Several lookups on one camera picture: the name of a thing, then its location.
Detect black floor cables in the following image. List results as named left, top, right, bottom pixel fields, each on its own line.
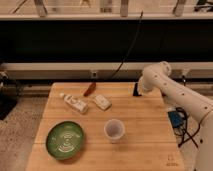
left=169, top=106, right=201, bottom=149

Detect white rectangular box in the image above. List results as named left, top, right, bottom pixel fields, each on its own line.
left=93, top=95, right=111, bottom=110

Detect clear plastic cup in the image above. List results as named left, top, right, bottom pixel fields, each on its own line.
left=104, top=119, right=125, bottom=143

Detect blue device on floor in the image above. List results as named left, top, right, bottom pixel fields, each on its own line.
left=168, top=111, right=185, bottom=128

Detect green patterned bowl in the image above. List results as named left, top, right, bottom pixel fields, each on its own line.
left=45, top=121, right=85, bottom=160

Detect black hanging cable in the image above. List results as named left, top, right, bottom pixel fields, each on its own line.
left=105, top=9, right=145, bottom=81

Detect black eraser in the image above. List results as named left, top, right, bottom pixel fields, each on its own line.
left=133, top=83, right=142, bottom=97

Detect black equipment at left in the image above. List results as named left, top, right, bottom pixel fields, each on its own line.
left=0, top=71, right=20, bottom=120

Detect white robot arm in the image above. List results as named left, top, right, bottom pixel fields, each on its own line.
left=138, top=61, right=213, bottom=171

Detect white tube bottle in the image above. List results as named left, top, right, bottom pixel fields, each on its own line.
left=60, top=93, right=88, bottom=114

